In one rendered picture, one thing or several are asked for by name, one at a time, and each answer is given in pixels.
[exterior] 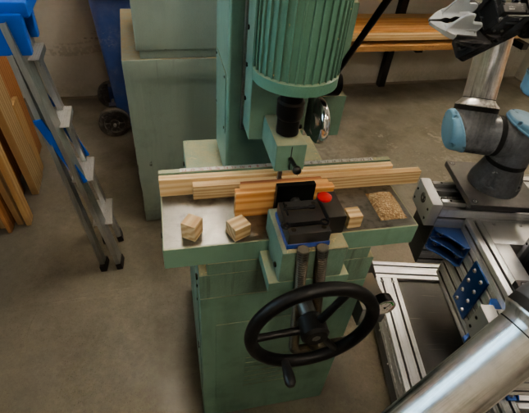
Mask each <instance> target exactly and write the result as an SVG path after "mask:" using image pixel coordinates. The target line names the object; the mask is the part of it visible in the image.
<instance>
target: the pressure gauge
mask: <svg viewBox="0 0 529 413"><path fill-rule="evenodd" d="M376 299H377V301H378V302H379V305H380V315H384V314H387V313H389V312H391V311H392V310H394V308H395V306H396V303H395V302H394V300H393V298H392V297H391V295H390V294H389V293H380V294H377V295H376ZM391 303H392V304H391ZM384 307H386V308H385V309H384Z"/></svg>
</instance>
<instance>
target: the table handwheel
mask: <svg viewBox="0 0 529 413"><path fill-rule="evenodd" d="M321 297H337V298H336V299H335V300H334V301H333V302H332V303H331V305H329V306H328V307H327V308H326V309H325V310H324V311H323V312H322V313H321V312H318V311H316V309H315V306H314V305H313V302H312V300H313V299H317V298H321ZM350 297H351V298H354V299H357V300H359V301H360V302H362V303H363V304H364V305H365V307H366V314H365V316H364V318H363V320H362V322H361V323H360V325H359V326H358V327H357V328H356V329H355V330H354V331H352V332H351V333H350V334H348V335H347V336H345V337H344V338H342V339H341V340H339V341H337V342H335V343H333V342H332V341H331V340H330V339H329V338H328V336H329V334H330V331H329V329H328V327H327V324H326V321H327V320H328V319H329V318H330V317H331V316H332V315H333V314H334V313H335V311H336V310H337V309H339V308H340V307H341V306H342V305H343V304H344V303H345V302H346V301H347V300H348V299H349V298H350ZM295 305H297V307H298V311H299V315H300V317H299V318H298V320H297V323H296V324H297V326H296V327H292V328H288V329H281V330H277V331H272V332H267V333H262V334H260V331H261V330H262V328H263V327H264V326H265V324H266V323H267V322H268V321H270V320H271V319H272V318H274V317H275V316H276V315H278V314H280V313H281V312H282V311H285V310H287V309H289V308H291V307H292V306H295ZM379 315H380V305H379V302H378V301H377V299H376V296H375V295H374V294H373V293H372V292H371V291H370V290H368V289H367V288H364V287H363V286H361V285H358V284H354V283H349V282H341V281H329V282H321V283H315V284H309V285H305V286H303V287H300V288H296V289H292V290H291V291H289V292H287V293H284V294H282V295H280V296H279V297H276V298H275V299H273V300H271V301H270V302H268V303H267V304H266V305H265V306H264V307H262V308H261V309H260V310H259V311H258V312H257V313H256V314H255V315H254V316H253V318H252V319H251V320H250V321H249V323H248V325H247V328H246V330H245V332H244V345H245V347H246V350H247V351H248V353H249V355H250V356H251V357H253V358H254V359H255V360H257V361H259V362H261V363H263V364H266V365H272V366H278V367H282V364H281V362H282V361H283V360H285V359H287V360H289V362H290V365H291V367H297V366H304V365H311V364H315V363H318V362H322V361H326V360H328V359H331V358H333V357H335V356H338V355H340V354H342V353H344V352H346V351H348V350H349V349H351V348H352V347H354V346H356V345H357V344H359V343H360V342H361V341H362V340H363V339H365V337H366V336H368V334H369V333H370V332H371V331H372V330H373V329H374V327H375V325H376V323H377V321H378V318H379ZM296 335H300V338H301V340H302V342H303V343H306V344H308V345H316V344H318V343H324V344H326V347H322V348H319V349H317V350H314V351H310V352H303V353H296V354H280V353H274V352H269V351H267V350H265V349H264V348H262V347H261V346H260V345H259V343H260V342H264V341H268V340H272V339H276V338H285V337H290V336H296Z"/></svg>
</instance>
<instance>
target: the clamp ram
mask: <svg viewBox="0 0 529 413"><path fill-rule="evenodd" d="M315 188H316V183H315V181H314V180H313V181H301V182H289V183H278V184H276V191H275V198H274V205H273V208H277V206H278V202H293V201H304V200H313V197H314V193H315Z"/></svg>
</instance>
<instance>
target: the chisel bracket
mask: <svg viewBox="0 0 529 413"><path fill-rule="evenodd" d="M276 122H277V115H276V114H275V115H264V119H263V128H262V141H263V143H264V145H265V148H266V150H267V154H268V156H269V158H270V161H271V164H272V167H273V170H274V171H283V170H292V169H293V166H292V165H291V163H290V161H289V157H293V158H294V161H295V163H296V165H297V166H300V167H301V169H303V164H304V159H305V155H306V150H307V143H306V141H305V139H304V138H303V135H302V134H301V132H300V130H299V133H298V134H297V135H296V136H294V137H289V138H288V137H283V136H281V135H279V134H278V133H277V132H276Z"/></svg>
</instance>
